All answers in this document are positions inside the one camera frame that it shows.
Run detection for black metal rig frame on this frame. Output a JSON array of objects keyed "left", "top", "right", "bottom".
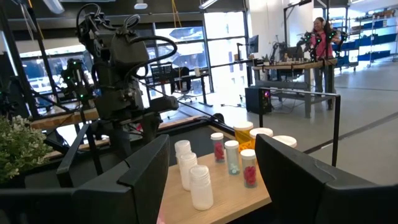
[{"left": 0, "top": 0, "right": 237, "bottom": 189}]

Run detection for blue vial with pale pills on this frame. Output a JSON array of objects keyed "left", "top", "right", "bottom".
[{"left": 224, "top": 139, "right": 241, "bottom": 176}]

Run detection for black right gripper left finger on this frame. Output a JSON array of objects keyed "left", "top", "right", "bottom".
[{"left": 74, "top": 134, "right": 171, "bottom": 224}]

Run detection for plain white plastic bottle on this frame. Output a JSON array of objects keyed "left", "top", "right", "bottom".
[
  {"left": 189, "top": 164, "right": 215, "bottom": 212},
  {"left": 179, "top": 152, "right": 198, "bottom": 192}
]

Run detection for dark background monitor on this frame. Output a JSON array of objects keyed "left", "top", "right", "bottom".
[{"left": 248, "top": 34, "right": 260, "bottom": 54}]

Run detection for black computer tower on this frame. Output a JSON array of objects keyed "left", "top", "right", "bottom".
[{"left": 244, "top": 86, "right": 273, "bottom": 115}]

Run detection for green white-flowered potted plant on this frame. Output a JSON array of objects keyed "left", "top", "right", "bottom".
[{"left": 0, "top": 114, "right": 53, "bottom": 184}]

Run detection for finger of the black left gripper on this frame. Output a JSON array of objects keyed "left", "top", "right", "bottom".
[
  {"left": 146, "top": 95, "right": 180, "bottom": 113},
  {"left": 141, "top": 111, "right": 162, "bottom": 144}
]

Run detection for black table mat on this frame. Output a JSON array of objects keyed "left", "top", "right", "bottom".
[{"left": 24, "top": 124, "right": 237, "bottom": 189}]

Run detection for person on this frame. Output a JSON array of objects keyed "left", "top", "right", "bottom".
[{"left": 306, "top": 17, "right": 341, "bottom": 94}]

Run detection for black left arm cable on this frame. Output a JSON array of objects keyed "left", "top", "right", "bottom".
[{"left": 123, "top": 14, "right": 178, "bottom": 82}]

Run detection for wooden background robot table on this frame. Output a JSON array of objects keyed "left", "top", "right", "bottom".
[{"left": 251, "top": 57, "right": 340, "bottom": 119}]

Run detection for blue background storage shelves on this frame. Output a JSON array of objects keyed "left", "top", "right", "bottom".
[{"left": 329, "top": 8, "right": 398, "bottom": 68}]

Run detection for wooden shelf with black frame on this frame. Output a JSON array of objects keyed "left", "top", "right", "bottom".
[{"left": 157, "top": 88, "right": 341, "bottom": 224}]

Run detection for orange pill bottle white cap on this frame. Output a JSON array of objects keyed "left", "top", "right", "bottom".
[
  {"left": 249, "top": 127, "right": 274, "bottom": 150},
  {"left": 233, "top": 121, "right": 256, "bottom": 153},
  {"left": 272, "top": 134, "right": 298, "bottom": 149}
]

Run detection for black office chair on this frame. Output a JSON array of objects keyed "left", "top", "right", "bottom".
[{"left": 174, "top": 67, "right": 197, "bottom": 103}]

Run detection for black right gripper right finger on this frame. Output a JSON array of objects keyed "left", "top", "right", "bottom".
[{"left": 255, "top": 134, "right": 398, "bottom": 224}]

